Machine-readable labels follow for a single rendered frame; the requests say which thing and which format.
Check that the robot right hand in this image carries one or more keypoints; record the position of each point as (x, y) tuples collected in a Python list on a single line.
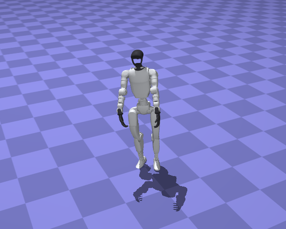
[(121, 118)]

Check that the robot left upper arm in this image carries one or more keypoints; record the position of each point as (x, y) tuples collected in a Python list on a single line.
[(154, 80)]

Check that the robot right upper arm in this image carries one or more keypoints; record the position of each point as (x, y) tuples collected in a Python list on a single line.
[(124, 82)]

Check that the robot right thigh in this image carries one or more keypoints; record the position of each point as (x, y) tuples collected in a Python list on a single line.
[(133, 124)]

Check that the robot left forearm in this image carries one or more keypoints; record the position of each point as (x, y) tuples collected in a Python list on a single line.
[(156, 102)]

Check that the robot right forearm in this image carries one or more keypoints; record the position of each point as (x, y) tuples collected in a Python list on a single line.
[(120, 103)]

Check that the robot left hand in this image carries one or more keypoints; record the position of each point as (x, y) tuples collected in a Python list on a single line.
[(157, 117)]

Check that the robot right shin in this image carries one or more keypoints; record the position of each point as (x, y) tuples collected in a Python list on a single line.
[(139, 148)]

